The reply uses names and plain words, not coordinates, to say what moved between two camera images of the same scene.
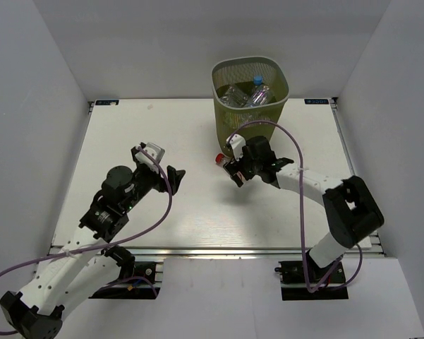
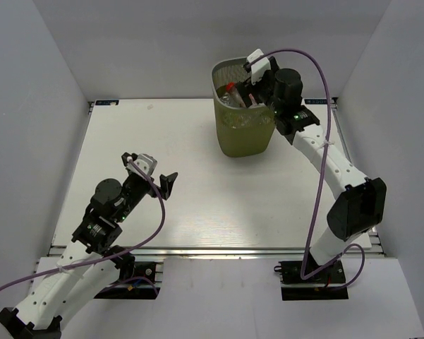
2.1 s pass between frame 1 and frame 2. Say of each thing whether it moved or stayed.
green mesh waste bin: stayed
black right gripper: moved
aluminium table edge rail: stayed
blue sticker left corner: stayed
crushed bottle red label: moved
